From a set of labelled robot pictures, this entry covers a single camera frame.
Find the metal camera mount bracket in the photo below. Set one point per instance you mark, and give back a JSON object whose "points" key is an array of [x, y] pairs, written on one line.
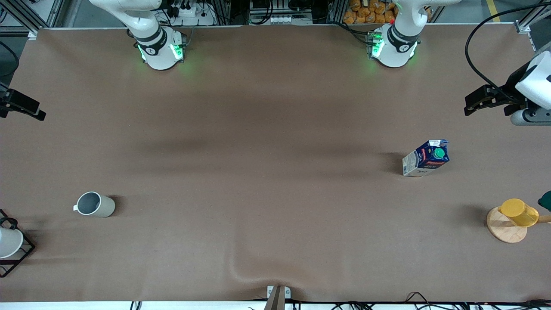
{"points": [[277, 297]]}

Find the white power strip with plugs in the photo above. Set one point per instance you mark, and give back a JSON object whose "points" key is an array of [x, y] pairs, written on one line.
{"points": [[191, 15]]}

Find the white cup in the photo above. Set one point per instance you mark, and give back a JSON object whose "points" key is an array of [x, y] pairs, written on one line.
{"points": [[8, 243]]}

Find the pile of orange bread rolls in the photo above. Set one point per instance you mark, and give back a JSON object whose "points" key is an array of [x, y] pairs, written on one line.
{"points": [[366, 13]]}

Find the aluminium corner bracket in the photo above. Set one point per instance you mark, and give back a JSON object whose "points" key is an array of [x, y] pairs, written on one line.
{"points": [[33, 34], [522, 26]]}

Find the white empty power strip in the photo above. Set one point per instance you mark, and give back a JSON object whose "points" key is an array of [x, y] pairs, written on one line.
{"points": [[290, 19]]}

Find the round wooden cup stand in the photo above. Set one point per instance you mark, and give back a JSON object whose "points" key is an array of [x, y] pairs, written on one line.
{"points": [[501, 230]]}

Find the yellow plastic cup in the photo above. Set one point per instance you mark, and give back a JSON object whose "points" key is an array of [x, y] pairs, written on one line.
{"points": [[521, 213]]}

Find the grey ceramic mug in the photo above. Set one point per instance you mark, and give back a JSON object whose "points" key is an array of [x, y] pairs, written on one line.
{"points": [[101, 206]]}

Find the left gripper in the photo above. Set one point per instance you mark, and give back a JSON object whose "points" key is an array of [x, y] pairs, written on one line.
{"points": [[512, 85]]}

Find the blue white milk carton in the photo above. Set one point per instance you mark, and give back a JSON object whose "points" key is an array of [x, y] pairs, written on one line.
{"points": [[426, 160]]}

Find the brown table cloth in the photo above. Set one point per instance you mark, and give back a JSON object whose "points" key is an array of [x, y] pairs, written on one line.
{"points": [[275, 193]]}

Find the dark green cup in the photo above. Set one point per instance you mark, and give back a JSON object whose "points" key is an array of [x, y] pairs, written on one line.
{"points": [[546, 201]]}

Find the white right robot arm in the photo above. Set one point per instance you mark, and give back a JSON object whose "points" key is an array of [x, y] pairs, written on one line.
{"points": [[157, 47]]}

